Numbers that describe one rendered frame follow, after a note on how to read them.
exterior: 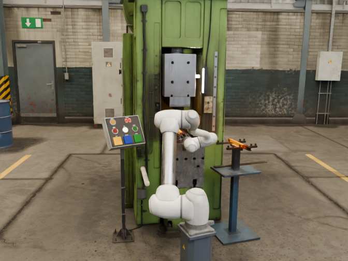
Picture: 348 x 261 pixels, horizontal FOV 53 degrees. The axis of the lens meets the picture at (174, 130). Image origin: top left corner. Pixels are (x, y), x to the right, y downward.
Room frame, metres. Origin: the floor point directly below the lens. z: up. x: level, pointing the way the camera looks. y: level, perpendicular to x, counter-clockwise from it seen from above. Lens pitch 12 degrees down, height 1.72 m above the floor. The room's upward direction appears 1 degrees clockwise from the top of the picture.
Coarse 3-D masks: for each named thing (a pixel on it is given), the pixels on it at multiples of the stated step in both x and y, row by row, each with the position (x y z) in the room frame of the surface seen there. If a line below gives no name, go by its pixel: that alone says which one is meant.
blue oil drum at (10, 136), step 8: (0, 104) 6.49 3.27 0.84; (8, 104) 6.67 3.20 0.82; (0, 112) 6.48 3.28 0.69; (8, 112) 6.65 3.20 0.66; (0, 120) 6.47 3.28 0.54; (8, 120) 6.63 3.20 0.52; (0, 128) 6.46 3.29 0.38; (8, 128) 6.61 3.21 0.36; (0, 136) 6.46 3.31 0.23; (8, 136) 6.59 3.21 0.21; (0, 144) 6.45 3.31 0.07; (8, 144) 6.57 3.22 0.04
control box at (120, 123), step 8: (104, 120) 3.02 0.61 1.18; (120, 120) 3.09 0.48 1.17; (128, 120) 3.13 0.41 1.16; (136, 120) 3.18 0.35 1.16; (104, 128) 3.02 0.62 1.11; (112, 128) 3.01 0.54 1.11; (120, 128) 3.05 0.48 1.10; (128, 128) 3.09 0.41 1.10; (112, 136) 2.97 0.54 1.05; (120, 136) 3.01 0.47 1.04; (112, 144) 2.93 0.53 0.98; (128, 144) 3.00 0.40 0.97; (136, 144) 3.05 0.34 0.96
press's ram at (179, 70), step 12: (168, 60) 3.29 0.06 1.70; (180, 60) 3.31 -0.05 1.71; (192, 60) 3.33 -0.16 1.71; (168, 72) 3.29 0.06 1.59; (180, 72) 3.31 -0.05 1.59; (192, 72) 3.33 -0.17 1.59; (168, 84) 3.29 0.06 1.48; (180, 84) 3.31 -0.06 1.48; (192, 84) 3.33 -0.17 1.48; (168, 96) 3.29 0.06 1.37; (180, 96) 3.31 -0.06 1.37; (192, 96) 3.33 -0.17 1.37
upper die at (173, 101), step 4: (164, 100) 3.62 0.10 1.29; (168, 100) 3.35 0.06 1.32; (172, 100) 3.30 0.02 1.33; (176, 100) 3.30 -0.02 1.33; (180, 100) 3.31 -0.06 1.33; (184, 100) 3.32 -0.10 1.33; (188, 100) 3.33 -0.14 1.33; (168, 104) 3.35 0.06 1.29; (172, 104) 3.30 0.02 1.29; (176, 104) 3.30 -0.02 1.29; (180, 104) 3.31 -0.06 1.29; (184, 104) 3.32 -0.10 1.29; (188, 104) 3.33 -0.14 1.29
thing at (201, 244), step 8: (184, 232) 2.11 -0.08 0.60; (184, 240) 2.13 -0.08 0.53; (192, 240) 2.07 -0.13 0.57; (200, 240) 2.08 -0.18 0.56; (208, 240) 2.10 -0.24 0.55; (184, 248) 2.12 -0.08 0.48; (192, 248) 2.07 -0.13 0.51; (200, 248) 2.08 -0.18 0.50; (208, 248) 2.11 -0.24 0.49; (184, 256) 2.12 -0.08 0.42; (192, 256) 2.07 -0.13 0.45; (200, 256) 2.08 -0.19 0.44; (208, 256) 2.11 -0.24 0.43
